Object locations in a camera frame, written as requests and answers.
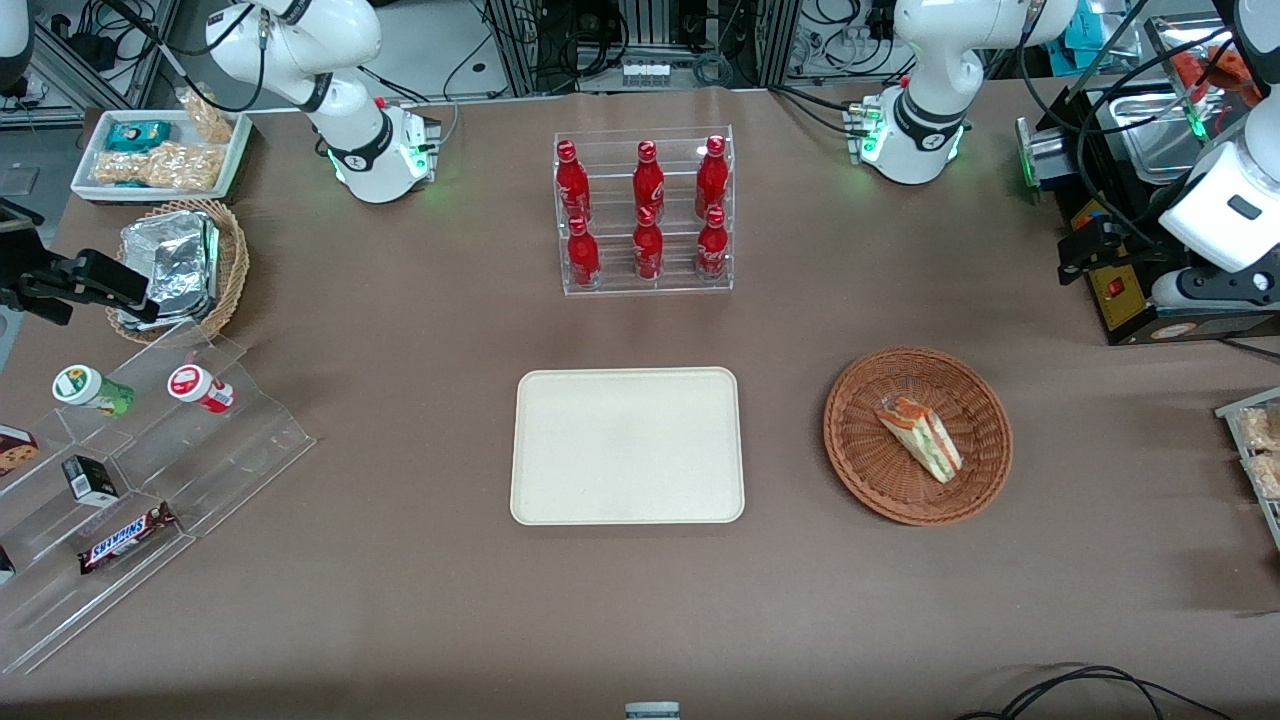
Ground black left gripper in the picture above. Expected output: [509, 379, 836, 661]
[1057, 215, 1163, 289]

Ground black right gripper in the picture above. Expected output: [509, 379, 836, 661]
[0, 250, 162, 326]

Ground triangular sandwich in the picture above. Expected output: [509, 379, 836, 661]
[875, 395, 965, 485]

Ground tan wicker basket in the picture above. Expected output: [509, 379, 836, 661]
[105, 198, 250, 347]

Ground white snack tray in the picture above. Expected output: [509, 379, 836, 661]
[70, 108, 254, 205]

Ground brown round wicker basket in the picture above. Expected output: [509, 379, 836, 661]
[823, 346, 1014, 527]

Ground right edge snack tray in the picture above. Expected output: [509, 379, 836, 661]
[1214, 388, 1280, 552]

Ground beige rectangular plastic tray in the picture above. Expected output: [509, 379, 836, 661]
[510, 367, 747, 526]

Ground silver foil containers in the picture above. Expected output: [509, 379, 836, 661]
[117, 210, 222, 332]

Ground black food warmer machine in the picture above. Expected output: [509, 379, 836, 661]
[1035, 80, 1280, 347]

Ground green lidded drink cup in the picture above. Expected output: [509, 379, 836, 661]
[52, 364, 136, 417]

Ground red lidded drink cup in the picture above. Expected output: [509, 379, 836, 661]
[166, 364, 236, 414]

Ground green rimmed metal scoop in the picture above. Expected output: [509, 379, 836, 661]
[1015, 117, 1086, 203]

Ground large clear peanut bag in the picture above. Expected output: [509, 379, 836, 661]
[94, 142, 224, 192]

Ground steel warmer pan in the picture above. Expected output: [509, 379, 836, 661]
[1095, 92, 1219, 187]

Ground clear acrylic stepped display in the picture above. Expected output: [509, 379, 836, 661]
[0, 325, 317, 674]

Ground teal snack packet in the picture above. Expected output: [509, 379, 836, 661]
[105, 120, 173, 154]

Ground small black carton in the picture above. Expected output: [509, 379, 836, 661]
[61, 455, 120, 507]

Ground brown cookie box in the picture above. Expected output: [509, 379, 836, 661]
[0, 424, 41, 479]

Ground small clear peanut bag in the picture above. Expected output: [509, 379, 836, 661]
[177, 87, 237, 145]

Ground Snickers chocolate bar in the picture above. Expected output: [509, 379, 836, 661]
[78, 502, 180, 576]

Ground orange fried food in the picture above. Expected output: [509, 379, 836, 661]
[1170, 45, 1256, 109]

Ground red cola bottle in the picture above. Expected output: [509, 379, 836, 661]
[633, 206, 665, 282]
[632, 140, 667, 216]
[567, 217, 602, 290]
[555, 140, 593, 224]
[697, 204, 731, 282]
[695, 135, 731, 219]

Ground clear acrylic bottle rack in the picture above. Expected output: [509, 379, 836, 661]
[553, 125, 735, 297]

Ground black floor cable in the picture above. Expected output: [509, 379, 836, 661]
[955, 664, 1237, 720]

